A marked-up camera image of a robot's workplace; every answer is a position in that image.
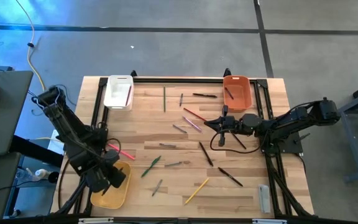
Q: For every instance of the blue-grey metal table frame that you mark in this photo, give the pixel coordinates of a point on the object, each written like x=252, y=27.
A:
x=348, y=146

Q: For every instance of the pink pencil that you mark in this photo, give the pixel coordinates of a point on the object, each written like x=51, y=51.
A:
x=125, y=153

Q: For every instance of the black round cap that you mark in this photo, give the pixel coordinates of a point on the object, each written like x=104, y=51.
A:
x=53, y=177

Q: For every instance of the light grey stapler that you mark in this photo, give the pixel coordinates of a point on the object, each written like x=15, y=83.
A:
x=264, y=199

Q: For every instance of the white bottle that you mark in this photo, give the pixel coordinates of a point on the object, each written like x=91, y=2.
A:
x=41, y=173

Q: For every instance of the black pen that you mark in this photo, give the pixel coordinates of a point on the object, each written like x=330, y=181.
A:
x=206, y=153
x=204, y=95
x=230, y=176
x=106, y=191

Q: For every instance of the purple crayon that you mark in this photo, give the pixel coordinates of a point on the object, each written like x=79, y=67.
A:
x=228, y=93

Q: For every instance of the black aluminium frame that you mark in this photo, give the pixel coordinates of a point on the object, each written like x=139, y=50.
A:
x=182, y=80

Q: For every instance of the white plastic bin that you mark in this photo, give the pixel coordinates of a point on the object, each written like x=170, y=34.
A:
x=117, y=90

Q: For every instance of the yellow plastic bin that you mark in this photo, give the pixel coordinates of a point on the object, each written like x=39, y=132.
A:
x=117, y=199

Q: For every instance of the green pen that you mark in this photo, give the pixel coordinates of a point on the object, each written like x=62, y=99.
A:
x=151, y=166

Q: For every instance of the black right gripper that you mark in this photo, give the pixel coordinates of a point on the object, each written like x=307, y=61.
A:
x=233, y=124

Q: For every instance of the dark brown pencil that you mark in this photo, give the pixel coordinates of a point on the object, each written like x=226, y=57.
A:
x=239, y=141

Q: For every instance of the orange plastic bin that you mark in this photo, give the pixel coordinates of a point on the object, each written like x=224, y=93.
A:
x=239, y=104

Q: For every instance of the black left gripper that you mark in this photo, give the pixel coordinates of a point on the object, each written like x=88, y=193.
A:
x=99, y=180

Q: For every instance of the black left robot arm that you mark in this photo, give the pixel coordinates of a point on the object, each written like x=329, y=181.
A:
x=70, y=130

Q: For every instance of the grey desk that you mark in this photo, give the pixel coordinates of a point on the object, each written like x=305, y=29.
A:
x=2, y=124

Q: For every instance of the purple pen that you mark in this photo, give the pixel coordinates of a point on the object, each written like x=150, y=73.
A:
x=192, y=124

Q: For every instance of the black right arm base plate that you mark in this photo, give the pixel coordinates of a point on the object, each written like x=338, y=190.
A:
x=295, y=146

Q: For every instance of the dark red pencil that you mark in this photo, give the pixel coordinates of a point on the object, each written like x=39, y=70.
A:
x=128, y=96

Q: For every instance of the yellow pencil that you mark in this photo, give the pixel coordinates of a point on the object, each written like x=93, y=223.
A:
x=196, y=191

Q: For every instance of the green pencil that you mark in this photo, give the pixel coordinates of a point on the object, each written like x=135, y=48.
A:
x=164, y=99

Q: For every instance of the white paper sheet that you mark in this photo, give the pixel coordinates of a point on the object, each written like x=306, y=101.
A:
x=53, y=140

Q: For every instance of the silver aluminium bar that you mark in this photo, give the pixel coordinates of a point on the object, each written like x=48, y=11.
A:
x=95, y=220
x=269, y=221

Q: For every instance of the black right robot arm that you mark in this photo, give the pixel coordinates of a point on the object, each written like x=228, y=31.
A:
x=291, y=119

